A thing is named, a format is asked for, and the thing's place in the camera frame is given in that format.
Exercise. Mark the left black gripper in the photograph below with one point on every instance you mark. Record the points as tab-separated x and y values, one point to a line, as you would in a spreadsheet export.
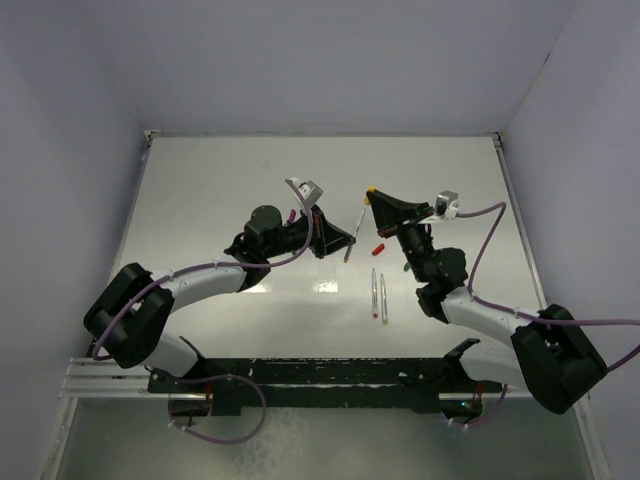
330	236

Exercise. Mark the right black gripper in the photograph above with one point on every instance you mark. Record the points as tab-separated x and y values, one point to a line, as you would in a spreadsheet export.
391	213

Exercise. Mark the yellow-end marker pen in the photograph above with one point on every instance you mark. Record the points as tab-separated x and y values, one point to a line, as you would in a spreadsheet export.
356	230

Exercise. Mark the yellow pen cap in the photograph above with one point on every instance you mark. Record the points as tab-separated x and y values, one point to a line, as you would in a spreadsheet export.
369	190

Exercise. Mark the red pen cap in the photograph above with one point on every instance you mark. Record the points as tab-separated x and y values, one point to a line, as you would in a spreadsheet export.
377	250

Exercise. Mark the red-end marker pen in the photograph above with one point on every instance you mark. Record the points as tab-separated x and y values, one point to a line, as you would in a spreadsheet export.
374	292

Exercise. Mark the green-end marker pen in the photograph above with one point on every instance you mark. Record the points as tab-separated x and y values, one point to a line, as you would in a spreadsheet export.
384	301

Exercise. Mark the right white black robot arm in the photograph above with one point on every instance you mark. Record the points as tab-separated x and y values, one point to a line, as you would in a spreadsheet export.
545	353

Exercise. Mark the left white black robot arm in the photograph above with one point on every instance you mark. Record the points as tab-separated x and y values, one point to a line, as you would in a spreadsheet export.
128	319

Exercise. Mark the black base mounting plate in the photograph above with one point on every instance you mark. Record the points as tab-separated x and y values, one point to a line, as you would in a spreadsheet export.
223	387

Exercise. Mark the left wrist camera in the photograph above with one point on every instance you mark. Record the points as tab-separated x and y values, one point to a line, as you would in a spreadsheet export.
307	192

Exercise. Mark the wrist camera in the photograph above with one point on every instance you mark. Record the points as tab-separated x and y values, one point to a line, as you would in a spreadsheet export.
307	192
446	205

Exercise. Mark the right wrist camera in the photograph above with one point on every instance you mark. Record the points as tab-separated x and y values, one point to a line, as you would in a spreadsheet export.
446	205

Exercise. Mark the aluminium extrusion rail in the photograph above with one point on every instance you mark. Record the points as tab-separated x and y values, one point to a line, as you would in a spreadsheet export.
87	378

